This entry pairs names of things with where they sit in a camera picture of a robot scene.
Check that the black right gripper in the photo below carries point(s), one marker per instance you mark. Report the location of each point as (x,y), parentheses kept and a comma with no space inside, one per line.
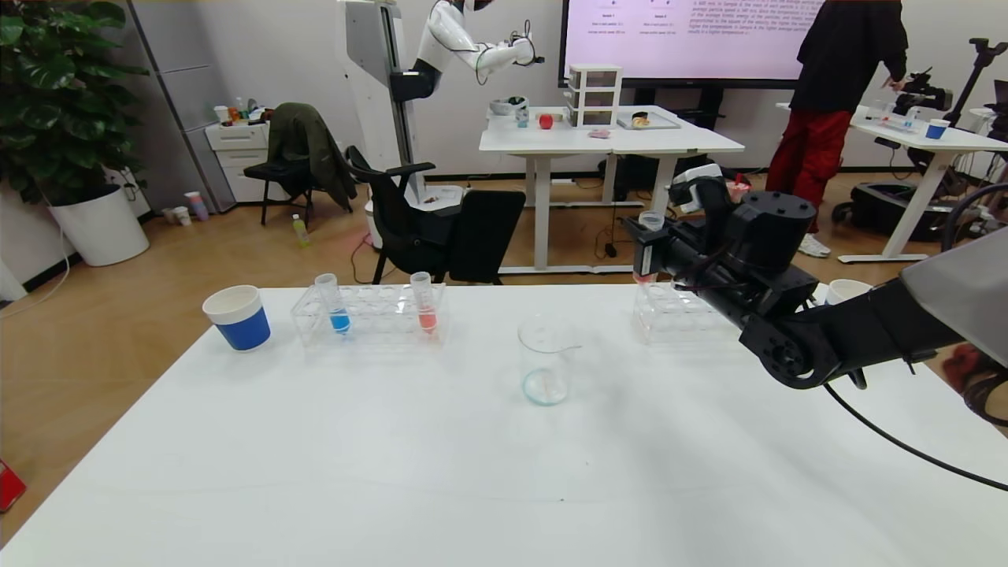
(642,256)

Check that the test tube with red pigment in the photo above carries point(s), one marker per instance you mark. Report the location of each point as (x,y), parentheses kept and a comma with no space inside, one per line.
(427,319)
(652,220)

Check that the test tube with blue pigment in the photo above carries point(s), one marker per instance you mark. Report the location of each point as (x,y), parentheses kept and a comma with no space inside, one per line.
(339,320)

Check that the black desktop robot arm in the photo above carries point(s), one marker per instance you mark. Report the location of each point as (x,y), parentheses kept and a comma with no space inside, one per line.
(921,94)

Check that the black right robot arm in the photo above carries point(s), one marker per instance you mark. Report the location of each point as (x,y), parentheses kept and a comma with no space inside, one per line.
(787,236)

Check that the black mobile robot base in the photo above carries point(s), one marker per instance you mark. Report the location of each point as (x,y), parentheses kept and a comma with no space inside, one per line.
(890,209)

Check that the clear acrylic test tube rack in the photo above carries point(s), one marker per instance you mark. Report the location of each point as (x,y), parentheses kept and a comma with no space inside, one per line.
(378,315)
(669,315)

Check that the clear glass beaker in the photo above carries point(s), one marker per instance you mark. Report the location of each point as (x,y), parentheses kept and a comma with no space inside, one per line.
(546,386)

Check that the white height adjustable desk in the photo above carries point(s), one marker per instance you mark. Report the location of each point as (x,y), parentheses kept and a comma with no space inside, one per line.
(937,142)
(630,142)

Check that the pink drink cup with straw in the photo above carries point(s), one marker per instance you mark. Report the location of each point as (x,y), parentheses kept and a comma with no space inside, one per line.
(739,190)

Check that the grey tray with food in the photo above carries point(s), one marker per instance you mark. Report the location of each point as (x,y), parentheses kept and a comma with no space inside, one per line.
(657,123)

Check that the black padded chair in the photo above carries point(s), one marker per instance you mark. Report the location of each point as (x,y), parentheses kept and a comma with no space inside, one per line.
(488,236)

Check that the white mini drawer organizer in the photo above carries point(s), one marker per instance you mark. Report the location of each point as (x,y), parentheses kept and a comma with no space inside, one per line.
(594,98)

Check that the black display stand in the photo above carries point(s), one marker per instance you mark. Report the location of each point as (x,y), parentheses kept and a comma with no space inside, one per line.
(701,102)

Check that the grey bowl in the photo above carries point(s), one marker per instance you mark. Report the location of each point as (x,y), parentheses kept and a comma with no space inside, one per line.
(504,107)

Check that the blue and white paper cup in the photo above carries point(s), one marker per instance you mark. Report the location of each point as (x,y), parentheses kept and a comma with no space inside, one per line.
(846,290)
(242,327)

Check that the black office chair with armrests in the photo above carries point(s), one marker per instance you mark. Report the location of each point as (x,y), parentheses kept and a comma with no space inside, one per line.
(402,228)

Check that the white humanoid robot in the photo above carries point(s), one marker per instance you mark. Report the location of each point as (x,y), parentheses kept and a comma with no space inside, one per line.
(449,39)

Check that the person in red trousers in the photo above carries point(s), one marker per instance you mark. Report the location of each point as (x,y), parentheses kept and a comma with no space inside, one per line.
(850,47)

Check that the white grey robot column stand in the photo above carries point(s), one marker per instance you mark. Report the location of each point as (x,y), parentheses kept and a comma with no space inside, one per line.
(370,79)

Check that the small blue paper cup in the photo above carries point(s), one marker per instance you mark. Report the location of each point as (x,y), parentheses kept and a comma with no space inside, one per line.
(935,130)

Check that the green drink bottle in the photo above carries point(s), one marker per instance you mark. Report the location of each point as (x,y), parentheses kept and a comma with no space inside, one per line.
(300,232)

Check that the dark green jacket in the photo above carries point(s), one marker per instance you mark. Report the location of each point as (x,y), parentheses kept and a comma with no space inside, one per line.
(307,150)

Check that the black folding chair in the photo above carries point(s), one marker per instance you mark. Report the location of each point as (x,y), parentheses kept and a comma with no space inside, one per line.
(268,169)

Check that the black tripod stand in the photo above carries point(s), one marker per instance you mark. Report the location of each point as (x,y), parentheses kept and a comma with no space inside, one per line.
(976,71)

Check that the white drawer cabinet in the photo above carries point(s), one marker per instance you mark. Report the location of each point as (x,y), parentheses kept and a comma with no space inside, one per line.
(236,157)

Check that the purple cup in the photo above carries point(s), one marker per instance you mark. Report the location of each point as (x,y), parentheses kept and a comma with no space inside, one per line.
(197,206)

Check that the small white cup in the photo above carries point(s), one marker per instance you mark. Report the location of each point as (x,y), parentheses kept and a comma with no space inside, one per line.
(182,216)

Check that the tall grey metal cabinet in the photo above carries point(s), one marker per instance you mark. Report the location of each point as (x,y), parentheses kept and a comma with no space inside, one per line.
(181,79)

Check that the white plant pot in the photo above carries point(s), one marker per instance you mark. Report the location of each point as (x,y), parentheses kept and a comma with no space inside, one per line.
(102,232)

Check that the large green leafy plant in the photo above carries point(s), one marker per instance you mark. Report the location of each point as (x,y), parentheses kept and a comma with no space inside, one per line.
(55,102)

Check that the red box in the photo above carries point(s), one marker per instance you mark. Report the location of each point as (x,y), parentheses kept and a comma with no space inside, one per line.
(11,488)

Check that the white grey right wrist camera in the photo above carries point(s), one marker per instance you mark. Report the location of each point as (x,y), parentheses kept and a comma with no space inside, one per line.
(693,187)

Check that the large wall display screen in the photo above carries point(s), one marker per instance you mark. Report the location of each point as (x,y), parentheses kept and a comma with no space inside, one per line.
(693,47)

